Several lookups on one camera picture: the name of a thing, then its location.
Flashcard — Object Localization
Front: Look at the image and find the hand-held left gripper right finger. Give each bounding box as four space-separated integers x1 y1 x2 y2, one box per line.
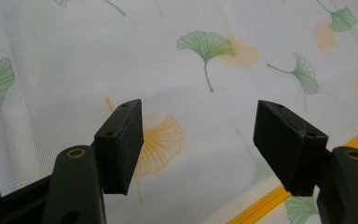
253 99 329 198

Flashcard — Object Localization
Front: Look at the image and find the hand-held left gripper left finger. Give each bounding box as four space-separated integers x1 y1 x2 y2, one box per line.
93 98 145 197

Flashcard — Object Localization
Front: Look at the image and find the white leaf-print mesh laundry bag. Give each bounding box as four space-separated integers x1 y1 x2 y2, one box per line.
0 0 358 224

